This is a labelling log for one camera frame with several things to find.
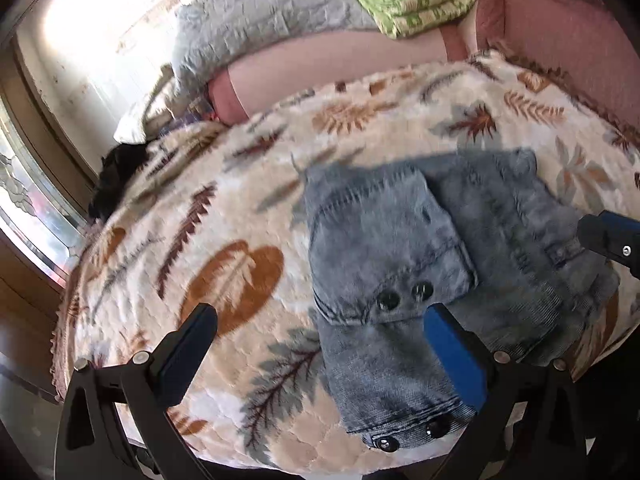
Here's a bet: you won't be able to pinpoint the white cloth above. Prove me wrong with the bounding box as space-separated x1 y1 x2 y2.
112 75 201 143

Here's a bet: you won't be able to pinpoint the grey quilted blanket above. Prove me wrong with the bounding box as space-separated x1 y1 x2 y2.
172 0 381 93

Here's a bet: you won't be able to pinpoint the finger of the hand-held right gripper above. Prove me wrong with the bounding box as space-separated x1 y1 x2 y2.
577 210 640 278

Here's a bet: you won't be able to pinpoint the window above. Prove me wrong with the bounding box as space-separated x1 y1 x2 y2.
0 100 88 281

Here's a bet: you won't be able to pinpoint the blue denim pants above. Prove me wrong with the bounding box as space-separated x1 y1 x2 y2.
302 147 621 453

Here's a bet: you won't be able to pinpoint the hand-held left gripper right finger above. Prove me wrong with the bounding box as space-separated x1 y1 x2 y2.
422 302 596 480

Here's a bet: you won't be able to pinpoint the pink bolster cushion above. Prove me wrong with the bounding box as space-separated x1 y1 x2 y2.
207 25 481 126

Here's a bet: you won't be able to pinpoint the purple patterned cloth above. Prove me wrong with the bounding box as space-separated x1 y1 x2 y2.
185 99 222 126

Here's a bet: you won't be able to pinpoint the black cloth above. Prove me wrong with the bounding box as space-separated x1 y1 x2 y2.
87 142 151 221

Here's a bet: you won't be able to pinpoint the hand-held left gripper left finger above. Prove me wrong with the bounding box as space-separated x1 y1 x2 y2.
54 303 219 480

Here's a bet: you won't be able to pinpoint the leaf-print blanket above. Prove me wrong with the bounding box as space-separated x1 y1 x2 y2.
50 50 640 466

